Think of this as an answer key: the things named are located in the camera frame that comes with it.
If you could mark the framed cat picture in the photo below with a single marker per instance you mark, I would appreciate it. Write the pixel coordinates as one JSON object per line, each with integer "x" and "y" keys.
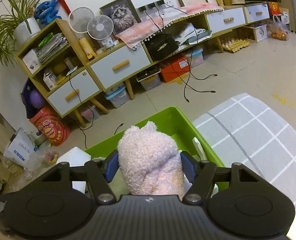
{"x": 122, "y": 13}

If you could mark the black box on shelf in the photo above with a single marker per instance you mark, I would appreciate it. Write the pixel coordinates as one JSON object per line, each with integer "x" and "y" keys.
{"x": 161, "y": 46}

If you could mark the white cloth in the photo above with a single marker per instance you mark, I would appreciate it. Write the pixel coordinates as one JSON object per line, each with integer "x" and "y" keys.
{"x": 199, "y": 148}

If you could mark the purple ball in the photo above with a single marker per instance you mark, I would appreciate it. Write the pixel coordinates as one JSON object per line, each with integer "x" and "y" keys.
{"x": 32, "y": 99}

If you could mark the white desk fan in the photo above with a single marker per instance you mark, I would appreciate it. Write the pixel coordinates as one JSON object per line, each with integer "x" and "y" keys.
{"x": 100, "y": 28}

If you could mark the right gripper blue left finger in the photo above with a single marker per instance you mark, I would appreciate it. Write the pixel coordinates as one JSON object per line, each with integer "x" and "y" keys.
{"x": 102, "y": 169}

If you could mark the grey checked mat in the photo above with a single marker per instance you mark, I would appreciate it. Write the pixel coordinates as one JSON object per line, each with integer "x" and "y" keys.
{"x": 243, "y": 129}

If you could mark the round white fan back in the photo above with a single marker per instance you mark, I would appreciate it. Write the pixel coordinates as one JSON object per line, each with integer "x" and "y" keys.
{"x": 79, "y": 18}

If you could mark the blue stitch plush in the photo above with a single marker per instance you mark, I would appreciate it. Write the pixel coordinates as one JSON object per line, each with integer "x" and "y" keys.
{"x": 46, "y": 12}

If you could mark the wooden cabinet with drawers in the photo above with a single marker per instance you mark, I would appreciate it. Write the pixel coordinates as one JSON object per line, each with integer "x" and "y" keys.
{"x": 119, "y": 64}

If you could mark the clear blue lid storage box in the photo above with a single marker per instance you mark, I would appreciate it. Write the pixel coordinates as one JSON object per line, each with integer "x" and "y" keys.
{"x": 118, "y": 96}

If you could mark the bag of oranges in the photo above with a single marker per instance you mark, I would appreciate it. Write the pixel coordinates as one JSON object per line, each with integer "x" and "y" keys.
{"x": 278, "y": 29}

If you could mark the red snack bag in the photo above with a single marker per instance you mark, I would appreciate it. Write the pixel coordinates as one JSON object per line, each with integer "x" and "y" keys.
{"x": 51, "y": 125}

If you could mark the white foam block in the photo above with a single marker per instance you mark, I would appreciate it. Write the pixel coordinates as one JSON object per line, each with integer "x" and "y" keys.
{"x": 76, "y": 157}

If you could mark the red storage box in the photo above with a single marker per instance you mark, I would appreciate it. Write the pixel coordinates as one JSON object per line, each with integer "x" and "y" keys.
{"x": 174, "y": 67}

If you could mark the pink fluffy plush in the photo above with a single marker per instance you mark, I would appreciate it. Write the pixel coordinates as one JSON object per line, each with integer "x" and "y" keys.
{"x": 150, "y": 162}

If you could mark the white paper bag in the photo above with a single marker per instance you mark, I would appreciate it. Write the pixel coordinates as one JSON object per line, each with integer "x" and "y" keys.
{"x": 20, "y": 149}

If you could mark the green plastic bin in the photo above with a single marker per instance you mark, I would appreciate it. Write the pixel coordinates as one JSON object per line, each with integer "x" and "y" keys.
{"x": 171, "y": 121}

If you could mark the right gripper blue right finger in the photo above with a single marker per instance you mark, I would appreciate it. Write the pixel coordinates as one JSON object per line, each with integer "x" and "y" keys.
{"x": 192, "y": 168}

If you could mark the egg carton tray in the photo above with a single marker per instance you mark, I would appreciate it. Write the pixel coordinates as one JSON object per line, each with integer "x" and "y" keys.
{"x": 233, "y": 45}

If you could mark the potted green plant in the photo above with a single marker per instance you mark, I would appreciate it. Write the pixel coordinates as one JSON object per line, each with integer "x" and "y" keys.
{"x": 19, "y": 11}

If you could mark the pink checked cloth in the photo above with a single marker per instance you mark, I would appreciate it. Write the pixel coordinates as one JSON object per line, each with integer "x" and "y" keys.
{"x": 144, "y": 30}

